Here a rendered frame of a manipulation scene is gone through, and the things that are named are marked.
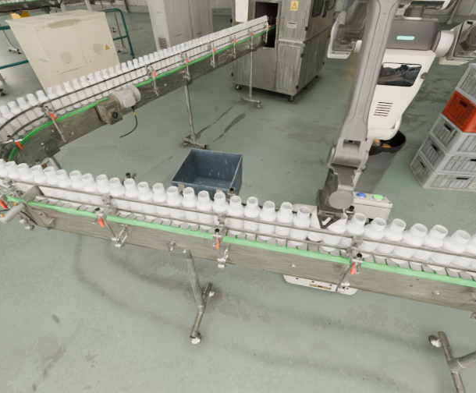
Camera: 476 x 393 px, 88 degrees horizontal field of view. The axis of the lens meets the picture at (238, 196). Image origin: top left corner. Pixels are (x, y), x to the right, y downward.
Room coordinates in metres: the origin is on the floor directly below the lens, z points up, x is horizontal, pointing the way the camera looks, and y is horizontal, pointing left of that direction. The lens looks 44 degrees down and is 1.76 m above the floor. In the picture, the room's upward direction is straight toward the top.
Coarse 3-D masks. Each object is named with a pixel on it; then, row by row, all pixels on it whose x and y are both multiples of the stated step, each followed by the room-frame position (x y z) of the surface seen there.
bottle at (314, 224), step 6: (312, 216) 0.54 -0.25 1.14; (312, 222) 0.53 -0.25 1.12; (318, 222) 0.52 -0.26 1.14; (324, 222) 0.51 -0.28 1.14; (312, 228) 0.52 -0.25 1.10; (318, 228) 0.51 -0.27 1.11; (312, 234) 0.52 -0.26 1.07; (318, 234) 0.51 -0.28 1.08; (312, 240) 0.51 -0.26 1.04; (318, 240) 0.51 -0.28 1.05
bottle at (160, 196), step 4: (156, 184) 0.68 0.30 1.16; (160, 184) 0.68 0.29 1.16; (156, 188) 0.68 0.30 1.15; (160, 188) 0.68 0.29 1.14; (164, 188) 0.68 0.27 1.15; (156, 192) 0.65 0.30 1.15; (160, 192) 0.65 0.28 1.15; (164, 192) 0.66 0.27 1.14; (156, 196) 0.65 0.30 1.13; (160, 196) 0.65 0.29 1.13; (164, 196) 0.65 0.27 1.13; (156, 200) 0.64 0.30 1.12; (160, 200) 0.64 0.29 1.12; (164, 200) 0.64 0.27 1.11; (156, 208) 0.65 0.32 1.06; (160, 208) 0.64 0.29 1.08; (164, 208) 0.64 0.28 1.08; (168, 208) 0.65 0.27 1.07; (160, 212) 0.64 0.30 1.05; (164, 212) 0.64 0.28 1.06; (168, 212) 0.64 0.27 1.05; (168, 216) 0.64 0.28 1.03; (164, 220) 0.64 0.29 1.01; (168, 220) 0.64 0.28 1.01
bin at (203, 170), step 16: (192, 160) 1.22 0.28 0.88; (208, 160) 1.22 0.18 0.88; (224, 160) 1.20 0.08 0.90; (240, 160) 1.12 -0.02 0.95; (176, 176) 1.00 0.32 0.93; (192, 176) 1.18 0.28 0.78; (208, 176) 1.22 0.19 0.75; (224, 176) 1.20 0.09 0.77; (240, 176) 1.13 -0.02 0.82; (208, 192) 0.90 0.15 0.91; (224, 192) 0.89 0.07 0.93
